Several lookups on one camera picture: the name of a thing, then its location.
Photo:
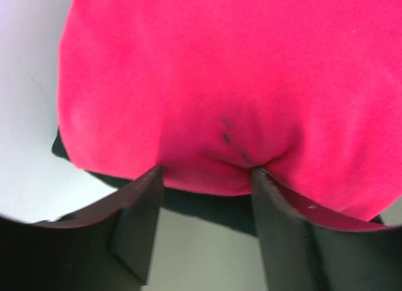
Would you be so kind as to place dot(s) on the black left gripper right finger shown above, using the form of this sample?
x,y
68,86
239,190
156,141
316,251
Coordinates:
x,y
305,246

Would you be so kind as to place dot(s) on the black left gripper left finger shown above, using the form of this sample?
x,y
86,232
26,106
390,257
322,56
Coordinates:
x,y
107,245

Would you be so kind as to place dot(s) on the pink t shirt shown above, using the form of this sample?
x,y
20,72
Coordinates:
x,y
309,90

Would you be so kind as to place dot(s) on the folded black t shirt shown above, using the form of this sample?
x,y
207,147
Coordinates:
x,y
235,213

